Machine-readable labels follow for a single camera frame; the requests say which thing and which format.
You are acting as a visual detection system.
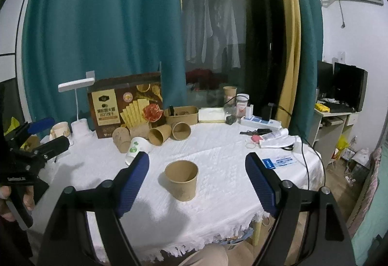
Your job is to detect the brown cracker box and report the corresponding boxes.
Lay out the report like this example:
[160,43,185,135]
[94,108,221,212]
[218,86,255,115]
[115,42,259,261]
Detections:
[87,72,166,139]

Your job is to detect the brown paper bowl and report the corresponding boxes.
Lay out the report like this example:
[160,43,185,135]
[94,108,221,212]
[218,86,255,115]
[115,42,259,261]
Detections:
[164,106,199,126]

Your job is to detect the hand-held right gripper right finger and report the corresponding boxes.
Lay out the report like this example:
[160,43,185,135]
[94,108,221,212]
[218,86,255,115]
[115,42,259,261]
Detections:
[245,152,356,266]

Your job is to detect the yellow plastic bag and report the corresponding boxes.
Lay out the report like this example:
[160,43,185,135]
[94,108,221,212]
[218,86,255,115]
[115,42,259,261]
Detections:
[333,134,350,160]

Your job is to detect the glass jar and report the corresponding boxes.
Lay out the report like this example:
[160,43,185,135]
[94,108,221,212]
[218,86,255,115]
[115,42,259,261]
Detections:
[236,93,249,118]

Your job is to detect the white tissue pack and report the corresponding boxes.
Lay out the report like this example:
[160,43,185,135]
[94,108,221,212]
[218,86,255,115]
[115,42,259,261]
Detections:
[198,107,226,124]

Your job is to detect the wide teal curtain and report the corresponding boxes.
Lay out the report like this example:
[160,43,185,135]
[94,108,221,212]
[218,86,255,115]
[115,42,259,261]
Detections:
[21,0,187,134]

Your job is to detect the pink and teal bedding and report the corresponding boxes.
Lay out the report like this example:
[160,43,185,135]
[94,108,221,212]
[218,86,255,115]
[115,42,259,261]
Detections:
[347,145,388,266]

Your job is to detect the narrow teal curtain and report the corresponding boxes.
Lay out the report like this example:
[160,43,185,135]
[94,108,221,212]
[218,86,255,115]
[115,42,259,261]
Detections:
[286,0,324,140]

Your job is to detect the wooden table leg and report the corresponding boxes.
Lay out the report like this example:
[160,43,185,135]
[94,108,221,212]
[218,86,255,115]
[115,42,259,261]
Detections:
[253,219,263,247]

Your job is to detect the white desk lamp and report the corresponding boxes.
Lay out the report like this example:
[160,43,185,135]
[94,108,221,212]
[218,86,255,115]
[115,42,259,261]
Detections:
[58,78,95,137]

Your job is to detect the black monitor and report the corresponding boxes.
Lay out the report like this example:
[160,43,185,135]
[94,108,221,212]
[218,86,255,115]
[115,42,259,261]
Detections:
[332,62,368,113]

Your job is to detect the white cup with green print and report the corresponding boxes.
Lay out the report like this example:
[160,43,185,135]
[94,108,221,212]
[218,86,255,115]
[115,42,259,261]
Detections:
[125,137,151,166]

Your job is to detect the black cable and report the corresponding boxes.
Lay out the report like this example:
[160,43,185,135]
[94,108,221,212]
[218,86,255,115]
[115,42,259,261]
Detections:
[273,105,327,191]

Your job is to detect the black computer tower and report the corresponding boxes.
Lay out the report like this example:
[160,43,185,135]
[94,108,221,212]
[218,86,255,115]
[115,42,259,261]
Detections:
[317,60,334,100]

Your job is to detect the brown paper cup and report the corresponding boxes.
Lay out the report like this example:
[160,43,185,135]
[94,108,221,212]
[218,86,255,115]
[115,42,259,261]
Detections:
[160,160,199,202]
[223,86,237,103]
[148,124,173,146]
[130,122,151,138]
[112,127,133,154]
[171,122,192,142]

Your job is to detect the patterned cream cup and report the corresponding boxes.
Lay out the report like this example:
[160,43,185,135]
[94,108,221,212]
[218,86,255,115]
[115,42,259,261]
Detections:
[50,121,72,143]

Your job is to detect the blue and white card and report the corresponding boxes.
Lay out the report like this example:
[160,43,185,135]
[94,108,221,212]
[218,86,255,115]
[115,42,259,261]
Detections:
[261,156,296,169]

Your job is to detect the white power strip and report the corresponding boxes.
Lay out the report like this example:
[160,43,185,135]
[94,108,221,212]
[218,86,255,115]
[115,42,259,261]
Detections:
[240,116,282,130]

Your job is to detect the white tablecloth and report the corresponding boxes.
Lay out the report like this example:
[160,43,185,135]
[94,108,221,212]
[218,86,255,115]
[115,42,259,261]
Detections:
[39,114,326,264]

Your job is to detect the person's left hand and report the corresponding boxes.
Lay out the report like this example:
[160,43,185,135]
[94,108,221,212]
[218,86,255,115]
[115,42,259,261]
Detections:
[0,185,36,222]

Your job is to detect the yellow curtain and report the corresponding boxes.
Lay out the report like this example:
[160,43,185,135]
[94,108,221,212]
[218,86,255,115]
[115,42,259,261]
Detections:
[276,0,302,134]

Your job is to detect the black power adapter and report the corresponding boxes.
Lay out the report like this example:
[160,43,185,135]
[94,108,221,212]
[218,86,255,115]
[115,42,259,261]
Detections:
[262,104,275,121]

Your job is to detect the white papers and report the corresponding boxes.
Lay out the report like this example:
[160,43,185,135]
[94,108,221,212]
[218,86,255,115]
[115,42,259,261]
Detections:
[259,136,296,150]

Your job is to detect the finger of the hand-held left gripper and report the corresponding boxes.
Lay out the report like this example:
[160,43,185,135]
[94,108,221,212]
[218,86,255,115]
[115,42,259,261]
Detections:
[4,117,55,142]
[32,136,71,162]

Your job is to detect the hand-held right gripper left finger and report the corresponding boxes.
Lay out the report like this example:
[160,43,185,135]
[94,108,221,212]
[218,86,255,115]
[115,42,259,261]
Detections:
[36,151,150,266]

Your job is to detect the white computer desk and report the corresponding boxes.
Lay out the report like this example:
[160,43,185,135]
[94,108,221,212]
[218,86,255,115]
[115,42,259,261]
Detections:
[310,102,359,161]

